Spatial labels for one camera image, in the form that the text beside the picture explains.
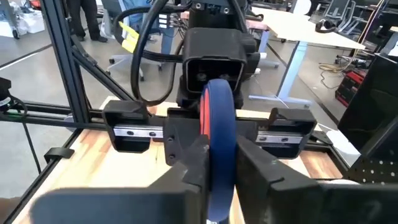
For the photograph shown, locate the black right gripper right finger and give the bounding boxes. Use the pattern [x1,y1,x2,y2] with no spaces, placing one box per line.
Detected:
[236,134,398,224]

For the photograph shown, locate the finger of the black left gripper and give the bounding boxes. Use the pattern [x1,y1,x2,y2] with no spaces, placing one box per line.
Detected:
[162,116,203,166]
[236,119,259,147]

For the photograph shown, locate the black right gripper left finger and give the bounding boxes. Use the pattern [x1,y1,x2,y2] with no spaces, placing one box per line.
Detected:
[30,134,211,224]

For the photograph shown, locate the red handled scissors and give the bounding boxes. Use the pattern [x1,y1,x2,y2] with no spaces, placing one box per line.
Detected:
[198,78,238,223]

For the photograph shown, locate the grey office chair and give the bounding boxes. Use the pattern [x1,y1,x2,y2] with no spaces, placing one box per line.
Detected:
[100,0,175,82]

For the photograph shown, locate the person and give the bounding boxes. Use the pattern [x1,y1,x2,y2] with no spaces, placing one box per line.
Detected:
[66,0,109,44]
[122,0,154,32]

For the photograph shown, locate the red crate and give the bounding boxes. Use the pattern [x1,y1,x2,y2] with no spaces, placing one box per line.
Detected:
[335,68,371,108]

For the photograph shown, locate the black headphones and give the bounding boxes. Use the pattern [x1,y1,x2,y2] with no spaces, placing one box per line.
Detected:
[314,18,338,34]

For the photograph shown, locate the black frame bracket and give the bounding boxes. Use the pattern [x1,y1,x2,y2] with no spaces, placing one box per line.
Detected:
[43,146,76,164]

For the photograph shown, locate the yellow cable label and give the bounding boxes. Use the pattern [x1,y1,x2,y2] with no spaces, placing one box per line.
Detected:
[119,21,141,54]

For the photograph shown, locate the black aluminium table frame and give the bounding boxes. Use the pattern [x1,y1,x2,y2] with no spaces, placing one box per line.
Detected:
[0,0,136,224]

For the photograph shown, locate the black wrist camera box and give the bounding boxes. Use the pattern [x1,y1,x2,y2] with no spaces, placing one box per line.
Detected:
[181,27,261,95]

